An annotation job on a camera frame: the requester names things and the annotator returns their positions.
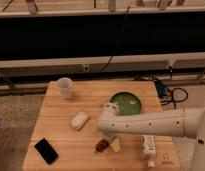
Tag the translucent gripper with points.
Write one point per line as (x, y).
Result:
(115, 145)

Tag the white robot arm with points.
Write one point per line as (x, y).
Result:
(188, 122)

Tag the white tube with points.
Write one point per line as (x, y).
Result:
(148, 149)

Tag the green bowl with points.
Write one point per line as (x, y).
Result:
(129, 104)

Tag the black smartphone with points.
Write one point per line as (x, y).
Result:
(46, 151)

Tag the blue power adapter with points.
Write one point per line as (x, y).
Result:
(161, 89)

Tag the clear plastic cup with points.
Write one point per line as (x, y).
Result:
(65, 86)

